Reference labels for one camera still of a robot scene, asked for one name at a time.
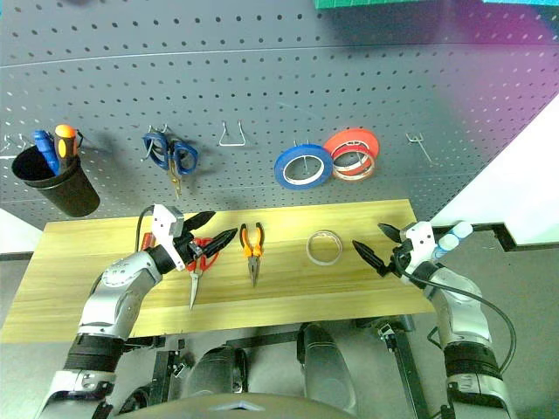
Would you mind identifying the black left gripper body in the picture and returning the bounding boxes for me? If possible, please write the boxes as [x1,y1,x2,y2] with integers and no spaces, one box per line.
[174,234,207,264]

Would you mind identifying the grey pegboard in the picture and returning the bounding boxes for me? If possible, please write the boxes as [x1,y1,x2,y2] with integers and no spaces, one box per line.
[0,0,559,224]

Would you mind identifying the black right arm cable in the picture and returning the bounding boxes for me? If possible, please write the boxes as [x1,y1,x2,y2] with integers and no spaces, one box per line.
[390,248,519,377]

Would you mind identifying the orange and black needle-nose pliers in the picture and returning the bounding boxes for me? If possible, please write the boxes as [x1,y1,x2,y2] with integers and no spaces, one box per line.
[238,222,266,289]

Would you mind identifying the trapezoid wire hook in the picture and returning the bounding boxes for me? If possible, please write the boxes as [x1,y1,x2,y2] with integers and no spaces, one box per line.
[217,120,247,147]
[0,133,27,156]

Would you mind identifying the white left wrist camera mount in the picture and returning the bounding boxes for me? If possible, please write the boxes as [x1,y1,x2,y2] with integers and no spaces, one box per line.
[151,203,188,272]

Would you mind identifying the orange and black handled screwdriver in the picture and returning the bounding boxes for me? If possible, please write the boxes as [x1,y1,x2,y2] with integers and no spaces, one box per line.
[53,124,80,174]

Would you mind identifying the double prong metal hook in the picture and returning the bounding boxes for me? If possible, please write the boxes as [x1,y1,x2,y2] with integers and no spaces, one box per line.
[404,133,433,165]
[293,138,314,175]

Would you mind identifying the blue handled screwdriver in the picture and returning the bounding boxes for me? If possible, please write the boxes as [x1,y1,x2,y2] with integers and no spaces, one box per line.
[32,129,62,176]

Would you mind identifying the blue handled scissors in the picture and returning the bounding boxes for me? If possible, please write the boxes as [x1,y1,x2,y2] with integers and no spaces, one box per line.
[141,130,200,200]

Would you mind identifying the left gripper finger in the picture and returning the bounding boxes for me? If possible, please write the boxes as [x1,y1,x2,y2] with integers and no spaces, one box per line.
[197,228,239,264]
[182,210,217,239]

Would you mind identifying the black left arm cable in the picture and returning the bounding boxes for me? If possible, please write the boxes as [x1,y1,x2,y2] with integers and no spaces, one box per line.
[136,203,156,252]

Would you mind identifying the dark rounded grey shape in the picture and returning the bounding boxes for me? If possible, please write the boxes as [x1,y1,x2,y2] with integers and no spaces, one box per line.
[296,324,355,412]
[186,343,251,395]

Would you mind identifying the red and white tape roll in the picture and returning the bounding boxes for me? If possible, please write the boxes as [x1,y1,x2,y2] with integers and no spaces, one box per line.
[331,146,376,184]

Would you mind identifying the red handled scissors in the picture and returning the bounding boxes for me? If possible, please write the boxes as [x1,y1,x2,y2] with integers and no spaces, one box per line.
[185,237,221,312]

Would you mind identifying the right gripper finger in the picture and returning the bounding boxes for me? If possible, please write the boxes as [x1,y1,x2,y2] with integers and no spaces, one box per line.
[351,239,390,278]
[377,223,405,244]

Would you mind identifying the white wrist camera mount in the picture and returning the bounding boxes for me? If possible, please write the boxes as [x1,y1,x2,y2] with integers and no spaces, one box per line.
[151,203,188,272]
[399,221,438,268]

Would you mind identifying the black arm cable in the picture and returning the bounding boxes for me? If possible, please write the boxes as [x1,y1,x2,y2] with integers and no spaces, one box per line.
[390,248,519,377]
[136,203,156,252]

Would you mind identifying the black metal table frame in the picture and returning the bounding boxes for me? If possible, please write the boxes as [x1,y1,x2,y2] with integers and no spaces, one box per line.
[121,316,431,419]

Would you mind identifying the blue tape roll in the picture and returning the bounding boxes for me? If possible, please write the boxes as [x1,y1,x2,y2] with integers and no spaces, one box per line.
[273,145,335,191]

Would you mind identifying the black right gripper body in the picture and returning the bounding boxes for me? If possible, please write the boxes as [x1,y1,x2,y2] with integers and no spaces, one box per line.
[385,239,414,278]

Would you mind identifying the grey curved hood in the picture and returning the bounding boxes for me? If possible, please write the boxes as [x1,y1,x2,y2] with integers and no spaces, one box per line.
[116,391,364,419]

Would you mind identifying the metal wire hook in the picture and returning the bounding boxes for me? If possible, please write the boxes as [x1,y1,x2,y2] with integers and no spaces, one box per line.
[146,123,169,161]

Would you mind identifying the wide red tape roll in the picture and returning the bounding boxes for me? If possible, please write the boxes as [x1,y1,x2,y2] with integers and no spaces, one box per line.
[322,127,381,168]

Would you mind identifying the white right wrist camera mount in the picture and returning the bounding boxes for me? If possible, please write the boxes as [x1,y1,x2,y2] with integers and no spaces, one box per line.
[399,221,438,268]

